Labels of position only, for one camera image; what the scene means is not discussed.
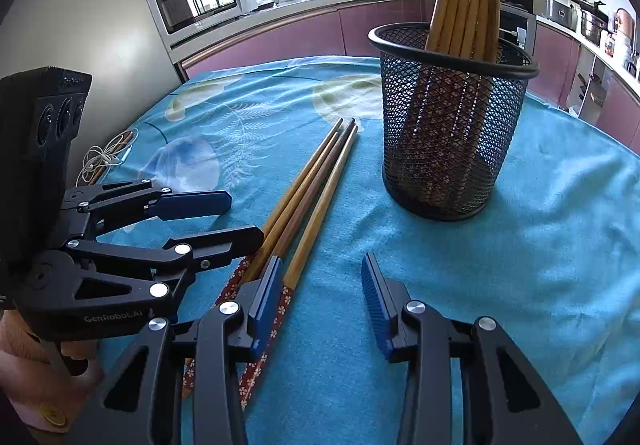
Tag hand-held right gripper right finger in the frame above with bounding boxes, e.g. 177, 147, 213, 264
361, 252, 583, 445

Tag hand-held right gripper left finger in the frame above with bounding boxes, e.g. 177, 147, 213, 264
65, 255, 296, 445

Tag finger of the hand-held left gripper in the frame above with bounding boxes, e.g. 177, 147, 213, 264
62, 179, 232, 232
66, 224, 265, 307

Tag black mesh utensil cup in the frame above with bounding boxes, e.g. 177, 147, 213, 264
368, 22, 541, 222

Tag bunch of wooden chopsticks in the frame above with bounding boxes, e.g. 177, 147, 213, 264
400, 0, 502, 206

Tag person's left forearm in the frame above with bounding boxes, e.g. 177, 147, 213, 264
0, 375, 96, 441

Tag person's left hand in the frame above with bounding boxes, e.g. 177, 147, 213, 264
0, 310, 103, 393

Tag blue floral tablecloth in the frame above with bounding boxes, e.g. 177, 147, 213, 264
97, 56, 640, 445

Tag pink kitchen base cabinets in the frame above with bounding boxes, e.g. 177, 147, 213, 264
530, 20, 640, 156
180, 0, 436, 81

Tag black built-in oven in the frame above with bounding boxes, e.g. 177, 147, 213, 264
499, 2, 538, 57

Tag stainless steel pot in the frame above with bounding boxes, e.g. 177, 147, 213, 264
580, 10, 608, 46

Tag pink kettle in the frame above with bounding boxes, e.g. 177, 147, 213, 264
615, 8, 637, 38

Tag white earphone cable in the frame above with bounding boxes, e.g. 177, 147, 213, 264
80, 138, 133, 176

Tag white cable bundle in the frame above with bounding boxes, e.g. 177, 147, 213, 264
87, 130, 138, 186

